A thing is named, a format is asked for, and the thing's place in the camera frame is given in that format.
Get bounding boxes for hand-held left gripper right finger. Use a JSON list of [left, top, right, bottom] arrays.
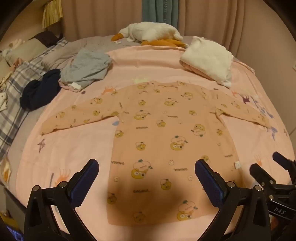
[[195, 159, 271, 241]]

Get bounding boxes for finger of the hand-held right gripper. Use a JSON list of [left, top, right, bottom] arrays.
[[250, 163, 278, 193], [272, 152, 296, 179]]

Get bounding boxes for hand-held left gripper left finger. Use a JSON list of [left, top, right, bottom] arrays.
[[24, 159, 100, 241]]

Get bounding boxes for pink bear print shirt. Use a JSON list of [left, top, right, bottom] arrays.
[[41, 80, 271, 229]]

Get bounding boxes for grey clothes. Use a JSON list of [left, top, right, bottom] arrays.
[[60, 49, 112, 88]]

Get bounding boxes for small pink cloth white label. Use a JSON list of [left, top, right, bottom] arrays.
[[58, 79, 82, 93]]

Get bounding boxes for dark navy cloth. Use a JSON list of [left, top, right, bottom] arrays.
[[20, 69, 62, 110]]

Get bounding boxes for plaid blanket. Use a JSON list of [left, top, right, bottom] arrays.
[[0, 38, 68, 160]]

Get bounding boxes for folded white cloth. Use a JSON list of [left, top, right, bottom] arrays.
[[180, 37, 233, 88]]

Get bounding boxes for pink printed bed sheet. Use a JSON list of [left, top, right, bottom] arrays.
[[14, 38, 294, 241]]

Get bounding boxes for beige pillow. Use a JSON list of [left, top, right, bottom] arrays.
[[5, 38, 48, 65]]

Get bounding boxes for dark brown pillow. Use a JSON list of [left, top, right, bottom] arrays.
[[35, 30, 64, 47]]

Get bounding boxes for white goose plush toy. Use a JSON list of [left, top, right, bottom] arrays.
[[110, 22, 188, 49]]

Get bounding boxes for beige curtain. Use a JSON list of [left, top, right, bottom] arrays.
[[61, 0, 278, 70]]

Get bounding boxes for yellow pleated cloth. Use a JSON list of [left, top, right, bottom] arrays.
[[42, 0, 63, 29]]

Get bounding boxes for teal curtain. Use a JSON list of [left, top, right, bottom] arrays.
[[142, 0, 179, 27]]

